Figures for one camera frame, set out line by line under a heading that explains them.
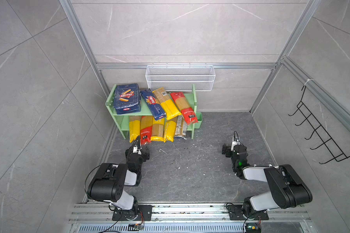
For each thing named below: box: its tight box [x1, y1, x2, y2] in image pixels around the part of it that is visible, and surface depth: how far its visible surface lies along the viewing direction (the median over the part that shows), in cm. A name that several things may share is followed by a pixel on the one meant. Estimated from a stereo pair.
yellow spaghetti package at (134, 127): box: [128, 115, 141, 144], surface depth 95 cm
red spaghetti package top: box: [170, 91, 199, 125], surface depth 83 cm
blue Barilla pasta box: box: [113, 83, 141, 115], surface depth 84 cm
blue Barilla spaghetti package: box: [140, 88, 167, 121], surface depth 83 cm
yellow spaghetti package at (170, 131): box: [163, 120, 177, 143], surface depth 90 cm
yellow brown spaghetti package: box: [152, 87, 182, 120], surface depth 85 cm
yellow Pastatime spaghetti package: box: [150, 116, 165, 142], surface depth 92 cm
